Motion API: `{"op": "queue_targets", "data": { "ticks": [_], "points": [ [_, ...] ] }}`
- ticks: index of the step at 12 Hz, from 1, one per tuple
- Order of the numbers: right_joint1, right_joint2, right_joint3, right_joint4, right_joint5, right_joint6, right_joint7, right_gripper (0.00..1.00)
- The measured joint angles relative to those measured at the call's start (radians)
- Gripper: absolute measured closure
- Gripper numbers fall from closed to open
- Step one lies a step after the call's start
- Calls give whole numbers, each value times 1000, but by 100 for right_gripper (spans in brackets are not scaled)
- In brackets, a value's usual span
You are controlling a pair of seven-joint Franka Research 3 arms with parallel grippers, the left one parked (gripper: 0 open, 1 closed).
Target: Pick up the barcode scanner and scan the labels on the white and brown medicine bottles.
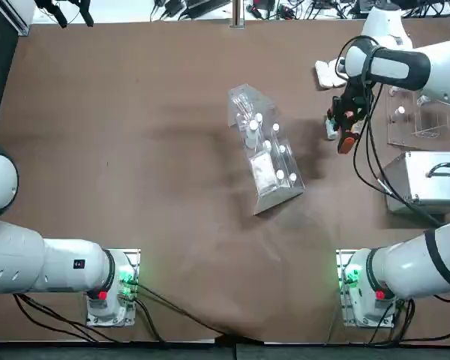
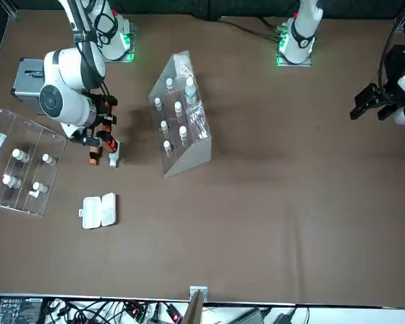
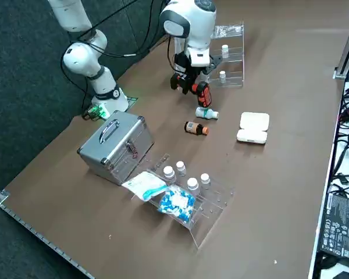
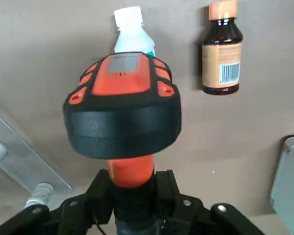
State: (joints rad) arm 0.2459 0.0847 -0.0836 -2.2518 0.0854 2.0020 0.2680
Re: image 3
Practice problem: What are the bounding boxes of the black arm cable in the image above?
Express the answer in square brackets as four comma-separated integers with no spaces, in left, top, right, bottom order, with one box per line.
[60,0,175,111]

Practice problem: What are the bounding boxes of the silver aluminium carry case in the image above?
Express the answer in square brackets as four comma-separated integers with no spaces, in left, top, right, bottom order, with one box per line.
[77,110,155,186]

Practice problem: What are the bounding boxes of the white plastic pill box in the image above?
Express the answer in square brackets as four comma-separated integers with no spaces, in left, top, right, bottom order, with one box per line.
[236,112,270,145]

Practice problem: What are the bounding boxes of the metal table edge rail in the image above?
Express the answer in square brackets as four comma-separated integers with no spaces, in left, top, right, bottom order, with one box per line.
[0,185,95,279]

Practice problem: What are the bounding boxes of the white medicine bottle green label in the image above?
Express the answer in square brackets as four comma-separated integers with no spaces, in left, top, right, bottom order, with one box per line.
[195,106,220,119]

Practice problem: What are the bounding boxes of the clear acrylic divided tray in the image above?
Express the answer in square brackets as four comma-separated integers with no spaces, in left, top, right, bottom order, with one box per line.
[110,153,235,249]

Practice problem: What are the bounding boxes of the camera mounting post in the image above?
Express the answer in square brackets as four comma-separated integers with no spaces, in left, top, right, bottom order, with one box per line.
[333,0,349,80]

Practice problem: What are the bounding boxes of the clear packet white contents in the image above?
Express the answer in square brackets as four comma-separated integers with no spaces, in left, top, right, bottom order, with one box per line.
[212,24,243,39]

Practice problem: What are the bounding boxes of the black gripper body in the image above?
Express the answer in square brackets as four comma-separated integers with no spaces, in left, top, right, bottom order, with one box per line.
[174,52,199,81]

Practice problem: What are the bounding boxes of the white-capped clear bottle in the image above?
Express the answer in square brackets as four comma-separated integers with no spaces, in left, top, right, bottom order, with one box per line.
[187,177,199,195]
[162,166,176,184]

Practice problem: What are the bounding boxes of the black labelled power adapter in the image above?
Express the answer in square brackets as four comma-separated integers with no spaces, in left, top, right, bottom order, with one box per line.
[318,191,349,259]

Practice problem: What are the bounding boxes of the clear acrylic stepped shelf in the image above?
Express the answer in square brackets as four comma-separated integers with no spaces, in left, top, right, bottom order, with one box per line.
[205,22,245,88]

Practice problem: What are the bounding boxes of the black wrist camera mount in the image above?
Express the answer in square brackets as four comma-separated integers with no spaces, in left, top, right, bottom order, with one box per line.
[208,54,223,74]

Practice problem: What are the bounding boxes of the white and blue sealed packet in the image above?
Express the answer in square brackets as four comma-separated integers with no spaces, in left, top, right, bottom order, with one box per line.
[121,170,167,201]

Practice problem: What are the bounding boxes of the brown medicine bottle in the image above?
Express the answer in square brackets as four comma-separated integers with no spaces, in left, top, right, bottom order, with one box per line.
[184,121,209,136]

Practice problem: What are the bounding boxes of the orange black barcode scanner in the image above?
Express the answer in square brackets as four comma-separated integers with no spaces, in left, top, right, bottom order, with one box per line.
[179,74,213,107]

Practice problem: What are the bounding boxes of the blue white capsule packet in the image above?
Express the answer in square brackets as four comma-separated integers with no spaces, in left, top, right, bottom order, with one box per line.
[156,185,197,224]

